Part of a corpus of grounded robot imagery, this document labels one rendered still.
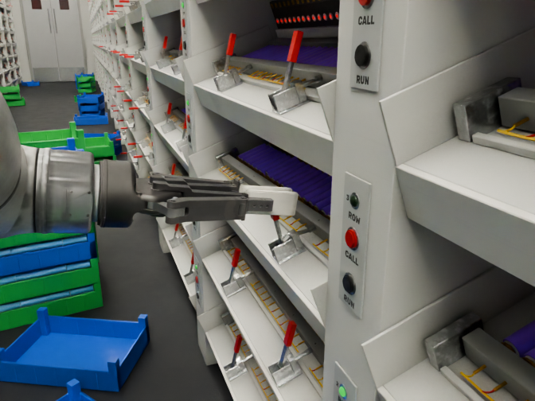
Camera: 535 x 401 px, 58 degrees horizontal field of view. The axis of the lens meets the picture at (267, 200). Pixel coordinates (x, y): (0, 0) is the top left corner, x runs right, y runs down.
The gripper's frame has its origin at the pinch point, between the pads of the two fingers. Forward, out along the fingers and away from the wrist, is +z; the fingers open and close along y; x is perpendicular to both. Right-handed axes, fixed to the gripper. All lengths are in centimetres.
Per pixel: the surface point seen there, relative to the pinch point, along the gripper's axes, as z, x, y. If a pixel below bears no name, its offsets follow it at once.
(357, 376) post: 1.9, -9.6, 22.6
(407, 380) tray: 3.9, -7.4, 26.5
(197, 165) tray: 1.5, -6.1, -44.4
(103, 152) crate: -9, -40, -215
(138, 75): 3, 4, -185
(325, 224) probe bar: 7.8, -2.4, 1.7
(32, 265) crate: -32, -45, -80
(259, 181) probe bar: 6.9, -2.9, -21.1
